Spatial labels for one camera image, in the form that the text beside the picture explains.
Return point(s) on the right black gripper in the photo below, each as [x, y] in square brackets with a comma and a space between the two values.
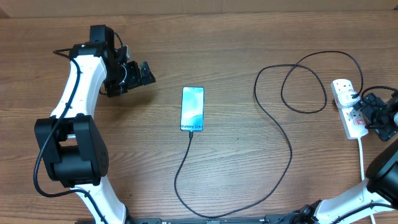
[383, 131]

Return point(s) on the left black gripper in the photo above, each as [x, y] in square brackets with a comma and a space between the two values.
[135, 78]

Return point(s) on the Samsung Galaxy smartphone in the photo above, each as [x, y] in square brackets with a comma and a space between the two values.
[192, 110]

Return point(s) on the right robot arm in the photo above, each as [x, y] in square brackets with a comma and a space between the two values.
[378, 191]

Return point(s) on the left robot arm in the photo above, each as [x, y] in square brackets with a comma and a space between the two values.
[73, 157]

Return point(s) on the white USB charger plug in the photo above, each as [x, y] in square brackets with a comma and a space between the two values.
[346, 99]

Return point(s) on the white power strip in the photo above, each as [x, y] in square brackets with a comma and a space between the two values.
[353, 123]

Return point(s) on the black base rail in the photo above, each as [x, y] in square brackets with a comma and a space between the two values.
[283, 219]

